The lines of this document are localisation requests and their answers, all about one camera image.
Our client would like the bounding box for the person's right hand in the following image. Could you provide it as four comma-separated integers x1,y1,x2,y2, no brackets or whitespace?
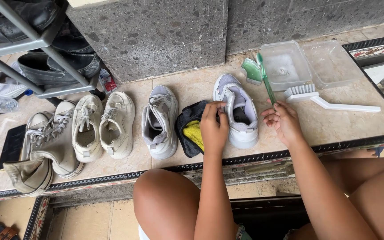
261,99,305,148

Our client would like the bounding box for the person's left hand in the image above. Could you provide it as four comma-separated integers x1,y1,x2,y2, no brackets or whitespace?
200,101,230,155

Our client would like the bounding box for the grey white chunky sneaker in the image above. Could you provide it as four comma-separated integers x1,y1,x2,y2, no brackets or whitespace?
213,74,259,149
141,85,179,160

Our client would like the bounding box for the green toothbrush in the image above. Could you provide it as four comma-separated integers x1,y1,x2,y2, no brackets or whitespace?
256,53,277,108

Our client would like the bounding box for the green white sponge brush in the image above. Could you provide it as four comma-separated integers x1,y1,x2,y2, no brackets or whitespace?
241,58,263,86

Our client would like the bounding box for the clear plastic container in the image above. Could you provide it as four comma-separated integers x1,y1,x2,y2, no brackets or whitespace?
260,41,313,92

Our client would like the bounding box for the clear plastic lid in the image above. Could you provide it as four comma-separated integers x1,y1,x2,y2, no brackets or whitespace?
302,40,365,90

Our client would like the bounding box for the grey yellow microfiber cloth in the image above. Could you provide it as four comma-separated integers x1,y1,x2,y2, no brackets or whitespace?
175,100,210,158

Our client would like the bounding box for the person's right leg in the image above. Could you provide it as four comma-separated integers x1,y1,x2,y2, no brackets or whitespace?
287,157,384,240

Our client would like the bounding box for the person's leg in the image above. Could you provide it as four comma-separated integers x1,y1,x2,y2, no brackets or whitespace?
133,168,212,240
287,157,384,240

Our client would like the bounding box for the person's left leg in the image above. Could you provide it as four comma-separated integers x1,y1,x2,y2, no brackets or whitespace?
133,168,212,240

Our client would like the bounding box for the cream low-top sneaker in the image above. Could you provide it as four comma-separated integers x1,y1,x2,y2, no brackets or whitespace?
71,95,104,163
99,91,136,160

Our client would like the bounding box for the red white packet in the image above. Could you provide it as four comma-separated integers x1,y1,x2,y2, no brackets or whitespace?
98,68,118,94

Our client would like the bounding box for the beige high-top canvas shoe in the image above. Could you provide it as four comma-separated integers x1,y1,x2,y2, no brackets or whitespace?
3,112,54,197
20,100,85,179

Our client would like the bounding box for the grey metal shoe rack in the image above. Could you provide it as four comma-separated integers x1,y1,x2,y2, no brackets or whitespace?
0,0,102,100

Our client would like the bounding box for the black phone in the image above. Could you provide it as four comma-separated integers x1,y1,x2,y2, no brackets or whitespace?
0,124,27,171

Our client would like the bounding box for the white mesh sneaker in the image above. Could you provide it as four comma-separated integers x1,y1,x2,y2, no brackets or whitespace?
0,62,29,99

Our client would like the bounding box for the white long-handled scrub brush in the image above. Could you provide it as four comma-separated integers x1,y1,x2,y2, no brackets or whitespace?
284,83,381,113

